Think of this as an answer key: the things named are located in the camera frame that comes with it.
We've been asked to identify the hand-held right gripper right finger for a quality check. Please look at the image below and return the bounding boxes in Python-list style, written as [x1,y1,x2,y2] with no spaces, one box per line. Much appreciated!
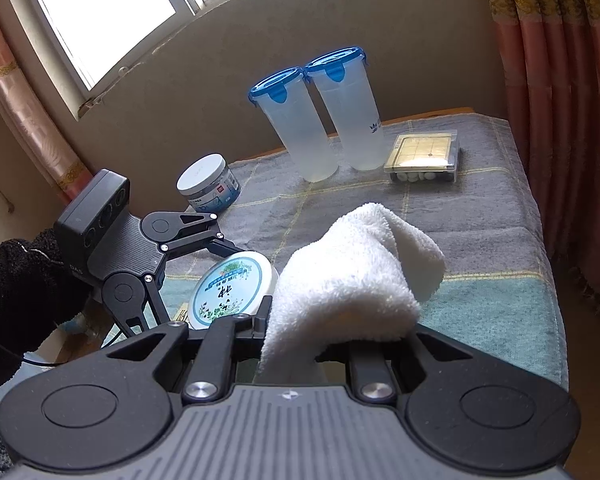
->
[345,325,473,407]

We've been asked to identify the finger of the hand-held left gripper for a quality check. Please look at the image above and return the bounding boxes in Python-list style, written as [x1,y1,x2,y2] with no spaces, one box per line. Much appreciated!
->
[160,211,246,261]
[115,272,173,336]

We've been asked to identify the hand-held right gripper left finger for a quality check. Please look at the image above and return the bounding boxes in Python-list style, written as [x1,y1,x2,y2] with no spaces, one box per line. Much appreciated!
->
[109,296,273,407]

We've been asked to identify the clear jar white lid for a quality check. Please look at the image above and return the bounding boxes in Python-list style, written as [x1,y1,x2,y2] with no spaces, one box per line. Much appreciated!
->
[176,154,242,213]

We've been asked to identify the white round powder tin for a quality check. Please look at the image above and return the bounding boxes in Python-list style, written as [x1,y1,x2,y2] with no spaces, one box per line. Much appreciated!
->
[186,251,281,332]

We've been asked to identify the white towel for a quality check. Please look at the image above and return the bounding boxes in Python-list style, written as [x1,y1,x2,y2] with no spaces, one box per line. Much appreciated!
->
[257,202,447,386]

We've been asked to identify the tall translucent cup blue lid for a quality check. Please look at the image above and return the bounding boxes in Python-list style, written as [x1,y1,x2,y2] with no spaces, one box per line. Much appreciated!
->
[248,66,340,183]
[304,47,387,172]

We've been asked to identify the person's left forearm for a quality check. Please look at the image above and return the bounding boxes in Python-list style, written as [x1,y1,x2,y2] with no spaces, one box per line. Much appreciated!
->
[0,229,90,392]

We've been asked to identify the grey teal checked table cloth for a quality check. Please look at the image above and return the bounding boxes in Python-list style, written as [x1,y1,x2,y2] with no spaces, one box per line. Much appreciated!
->
[160,110,571,393]

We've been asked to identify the clear box with grid board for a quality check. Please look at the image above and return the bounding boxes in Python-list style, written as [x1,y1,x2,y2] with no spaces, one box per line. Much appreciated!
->
[382,129,462,186]

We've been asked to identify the window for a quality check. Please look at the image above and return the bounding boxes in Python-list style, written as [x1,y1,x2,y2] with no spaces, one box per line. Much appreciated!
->
[20,0,301,122]

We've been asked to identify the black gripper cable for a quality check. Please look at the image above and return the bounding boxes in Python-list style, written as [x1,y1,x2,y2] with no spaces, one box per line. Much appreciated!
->
[0,327,131,368]

